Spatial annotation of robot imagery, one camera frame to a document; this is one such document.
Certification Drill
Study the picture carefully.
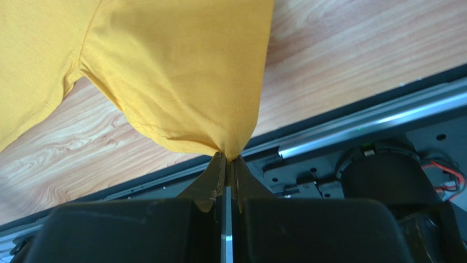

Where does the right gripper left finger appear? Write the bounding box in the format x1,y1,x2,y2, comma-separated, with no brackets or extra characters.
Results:
177,152,227,262

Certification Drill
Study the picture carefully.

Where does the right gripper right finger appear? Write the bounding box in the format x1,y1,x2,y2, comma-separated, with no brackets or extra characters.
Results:
230,155,276,262

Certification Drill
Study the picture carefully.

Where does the yellow t shirt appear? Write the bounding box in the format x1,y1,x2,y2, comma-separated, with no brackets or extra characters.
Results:
1,1,274,160

